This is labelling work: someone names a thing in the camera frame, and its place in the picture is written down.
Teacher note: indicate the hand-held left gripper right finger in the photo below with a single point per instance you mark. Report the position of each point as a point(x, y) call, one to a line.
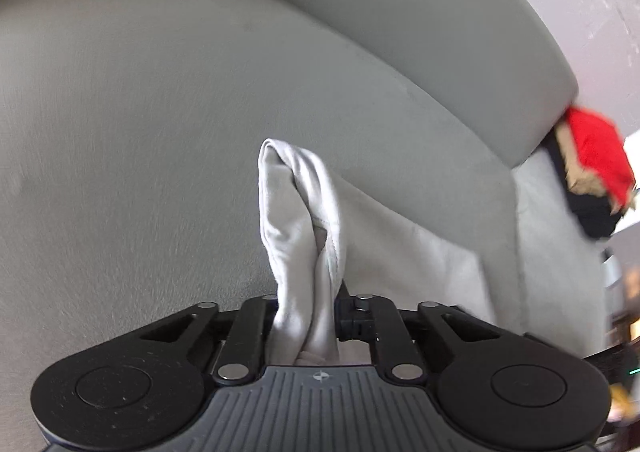
point(350, 319)

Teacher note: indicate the grey sofa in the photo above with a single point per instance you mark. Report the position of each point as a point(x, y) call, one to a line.
point(150, 131)

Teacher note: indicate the red folded cloth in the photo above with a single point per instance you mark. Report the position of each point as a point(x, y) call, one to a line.
point(597, 146)

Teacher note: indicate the black folded cloth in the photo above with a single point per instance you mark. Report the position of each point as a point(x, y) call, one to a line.
point(592, 219)

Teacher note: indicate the white t-shirt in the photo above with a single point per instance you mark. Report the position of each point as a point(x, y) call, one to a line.
point(295, 232)

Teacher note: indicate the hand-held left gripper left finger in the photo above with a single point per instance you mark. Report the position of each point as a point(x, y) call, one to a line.
point(257, 322)

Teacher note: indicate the glass side table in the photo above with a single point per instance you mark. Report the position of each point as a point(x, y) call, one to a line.
point(614, 277)

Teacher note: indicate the tan folded cloth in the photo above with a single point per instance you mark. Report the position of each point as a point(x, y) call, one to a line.
point(575, 174)

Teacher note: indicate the window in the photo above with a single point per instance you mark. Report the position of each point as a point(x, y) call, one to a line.
point(635, 166)

